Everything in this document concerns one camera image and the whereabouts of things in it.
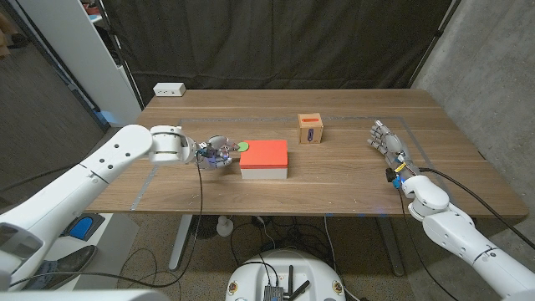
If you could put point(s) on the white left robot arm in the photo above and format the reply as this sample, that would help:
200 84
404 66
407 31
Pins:
83 180

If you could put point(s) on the black curtain backdrop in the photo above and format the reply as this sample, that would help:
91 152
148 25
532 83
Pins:
271 42

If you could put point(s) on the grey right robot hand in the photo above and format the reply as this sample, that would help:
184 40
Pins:
393 144

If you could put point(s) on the white robot torso base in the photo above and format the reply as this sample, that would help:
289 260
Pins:
288 271

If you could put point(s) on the green round coin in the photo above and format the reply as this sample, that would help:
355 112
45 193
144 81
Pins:
244 146

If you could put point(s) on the red box with white base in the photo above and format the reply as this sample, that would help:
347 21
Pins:
264 155

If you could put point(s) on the black stand pole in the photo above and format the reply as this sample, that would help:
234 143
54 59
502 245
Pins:
434 39
123 58

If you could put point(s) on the blue foot pedal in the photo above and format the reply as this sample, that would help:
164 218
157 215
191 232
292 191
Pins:
81 226

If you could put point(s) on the person leg in jeans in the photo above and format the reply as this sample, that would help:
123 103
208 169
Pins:
62 267

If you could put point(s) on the grey tape outline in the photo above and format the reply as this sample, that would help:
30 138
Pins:
271 119

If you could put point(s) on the white floor platform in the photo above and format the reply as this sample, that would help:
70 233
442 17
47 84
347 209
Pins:
117 246

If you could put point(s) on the small wooden coin box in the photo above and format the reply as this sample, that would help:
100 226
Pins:
310 129

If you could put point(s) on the white robot shoulder cover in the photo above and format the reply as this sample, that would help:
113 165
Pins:
83 295

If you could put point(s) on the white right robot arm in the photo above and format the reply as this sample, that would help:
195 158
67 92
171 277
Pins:
460 238

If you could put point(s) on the white power strip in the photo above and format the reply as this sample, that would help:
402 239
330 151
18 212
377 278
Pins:
169 89

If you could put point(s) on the white cabinet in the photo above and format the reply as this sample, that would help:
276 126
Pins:
79 50

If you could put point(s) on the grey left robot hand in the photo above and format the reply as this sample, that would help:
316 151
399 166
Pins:
215 154

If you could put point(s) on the grey electronics box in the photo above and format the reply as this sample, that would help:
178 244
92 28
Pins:
275 293

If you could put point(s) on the grey table leg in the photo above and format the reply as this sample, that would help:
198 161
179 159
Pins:
390 246

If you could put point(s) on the white table leg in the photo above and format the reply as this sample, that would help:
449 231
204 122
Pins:
179 242

